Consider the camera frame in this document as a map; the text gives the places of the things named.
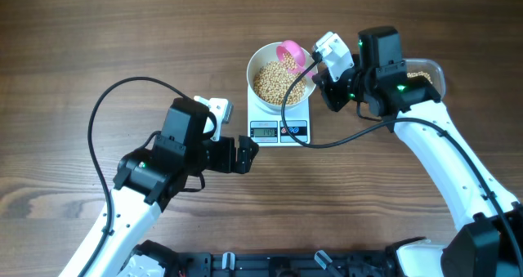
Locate white bowl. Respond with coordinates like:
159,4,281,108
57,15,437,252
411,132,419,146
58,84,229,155
246,42,318,110

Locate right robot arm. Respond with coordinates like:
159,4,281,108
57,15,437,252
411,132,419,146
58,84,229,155
312,26,522,276

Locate right black cable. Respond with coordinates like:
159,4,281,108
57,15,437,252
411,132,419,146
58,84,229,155
279,51,523,270

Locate clear plastic container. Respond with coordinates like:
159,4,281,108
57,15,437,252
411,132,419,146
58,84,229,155
405,58,446,98

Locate white digital kitchen scale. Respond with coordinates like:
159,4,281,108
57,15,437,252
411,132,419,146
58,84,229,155
248,88,311,147

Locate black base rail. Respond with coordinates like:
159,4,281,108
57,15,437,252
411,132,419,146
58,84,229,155
130,239,393,277

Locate pink measuring scoop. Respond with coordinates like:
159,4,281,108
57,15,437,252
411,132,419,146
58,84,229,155
276,40,313,74

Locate left black cable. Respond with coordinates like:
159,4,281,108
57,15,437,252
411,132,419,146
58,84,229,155
77,76,193,277

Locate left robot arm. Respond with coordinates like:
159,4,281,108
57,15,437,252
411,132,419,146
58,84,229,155
61,97,259,276

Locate black cable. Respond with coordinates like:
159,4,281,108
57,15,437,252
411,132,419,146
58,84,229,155
77,76,193,277
279,51,523,270

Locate soybeans in bowl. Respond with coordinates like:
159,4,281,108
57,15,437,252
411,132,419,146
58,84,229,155
254,52,300,105

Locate soybeans pile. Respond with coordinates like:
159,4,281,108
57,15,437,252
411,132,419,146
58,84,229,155
407,71,432,84

